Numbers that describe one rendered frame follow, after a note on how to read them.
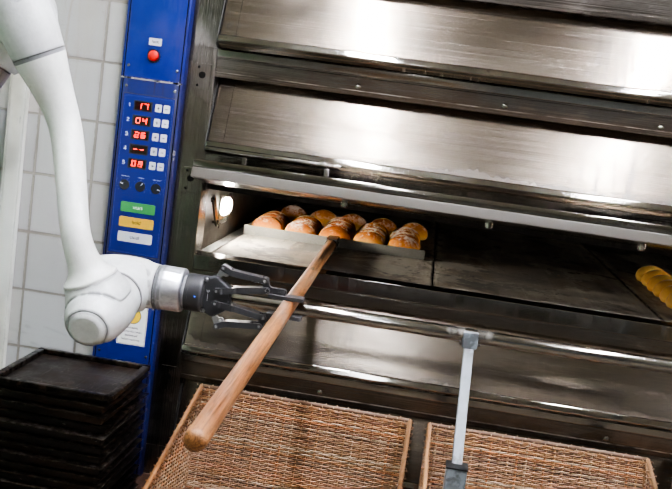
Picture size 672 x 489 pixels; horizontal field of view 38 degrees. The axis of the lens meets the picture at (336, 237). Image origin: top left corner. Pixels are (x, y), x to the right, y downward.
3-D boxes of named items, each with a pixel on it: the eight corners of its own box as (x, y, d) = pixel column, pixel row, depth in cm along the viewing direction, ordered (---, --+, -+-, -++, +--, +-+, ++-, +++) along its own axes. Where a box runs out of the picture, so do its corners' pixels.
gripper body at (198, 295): (193, 267, 199) (237, 274, 198) (188, 307, 200) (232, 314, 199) (183, 273, 191) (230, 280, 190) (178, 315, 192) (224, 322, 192)
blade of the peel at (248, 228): (424, 260, 291) (425, 250, 290) (242, 233, 294) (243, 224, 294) (424, 243, 326) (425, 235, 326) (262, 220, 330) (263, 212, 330)
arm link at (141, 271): (164, 301, 203) (144, 326, 190) (92, 289, 204) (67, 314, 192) (167, 252, 199) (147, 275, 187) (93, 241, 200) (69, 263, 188)
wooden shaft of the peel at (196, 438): (204, 457, 115) (207, 432, 114) (179, 453, 115) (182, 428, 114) (335, 250, 284) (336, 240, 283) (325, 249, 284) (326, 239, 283)
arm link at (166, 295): (162, 304, 201) (190, 308, 201) (149, 313, 192) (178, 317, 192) (167, 261, 200) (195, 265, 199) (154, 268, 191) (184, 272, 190)
